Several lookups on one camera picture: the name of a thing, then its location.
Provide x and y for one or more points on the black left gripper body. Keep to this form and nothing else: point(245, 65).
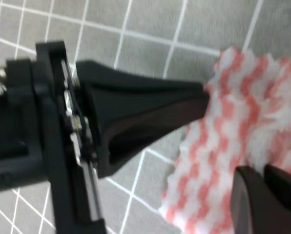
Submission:
point(43, 137)

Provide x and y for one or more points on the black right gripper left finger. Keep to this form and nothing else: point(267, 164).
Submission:
point(254, 208)

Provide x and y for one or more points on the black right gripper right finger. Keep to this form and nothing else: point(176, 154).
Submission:
point(279, 182)

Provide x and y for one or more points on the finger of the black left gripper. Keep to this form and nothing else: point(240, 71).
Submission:
point(116, 101)
point(128, 137)

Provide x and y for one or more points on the pink white wavy towel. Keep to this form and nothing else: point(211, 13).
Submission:
point(247, 123)

